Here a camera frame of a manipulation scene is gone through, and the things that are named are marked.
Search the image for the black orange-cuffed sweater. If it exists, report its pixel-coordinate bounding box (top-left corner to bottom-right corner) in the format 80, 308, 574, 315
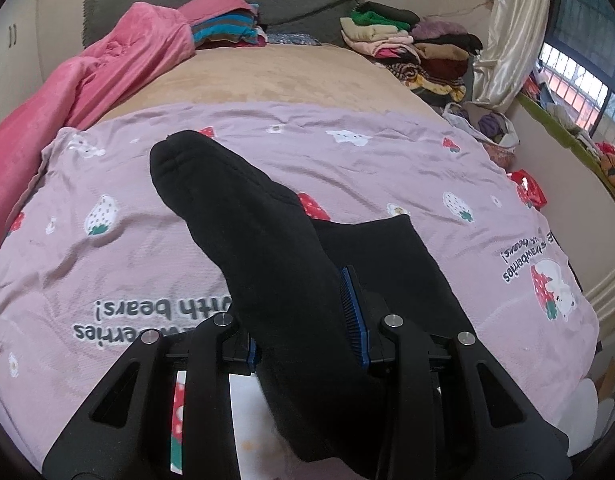
312, 214, 475, 338

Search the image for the bag of clothes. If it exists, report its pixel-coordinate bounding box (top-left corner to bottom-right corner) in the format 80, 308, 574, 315
442, 102, 520, 171

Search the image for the colourful folded clothes pile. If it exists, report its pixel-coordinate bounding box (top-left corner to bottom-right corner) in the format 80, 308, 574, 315
340, 1, 483, 108

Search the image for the striped folded clothes stack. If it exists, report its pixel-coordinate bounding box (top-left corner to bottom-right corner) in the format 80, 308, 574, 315
191, 3, 267, 50

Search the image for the lilac strawberry print blanket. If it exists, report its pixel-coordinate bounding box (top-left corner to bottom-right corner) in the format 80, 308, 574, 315
0, 103, 599, 465

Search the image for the red plastic bag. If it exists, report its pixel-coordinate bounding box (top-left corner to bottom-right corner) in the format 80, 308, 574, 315
507, 169, 547, 210

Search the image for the beige bed sheet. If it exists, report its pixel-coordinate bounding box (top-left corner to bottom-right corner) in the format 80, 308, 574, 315
103, 44, 442, 122

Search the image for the window with bars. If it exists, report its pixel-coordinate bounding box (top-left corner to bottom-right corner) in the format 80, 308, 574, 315
539, 0, 615, 143

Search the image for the pink plush quilt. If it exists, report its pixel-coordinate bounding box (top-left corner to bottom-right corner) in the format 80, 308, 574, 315
0, 0, 250, 245

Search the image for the white wardrobe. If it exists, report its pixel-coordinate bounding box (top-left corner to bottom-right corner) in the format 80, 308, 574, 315
0, 0, 42, 123

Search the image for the cream satin curtain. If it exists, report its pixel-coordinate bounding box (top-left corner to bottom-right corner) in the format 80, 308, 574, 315
472, 0, 550, 113

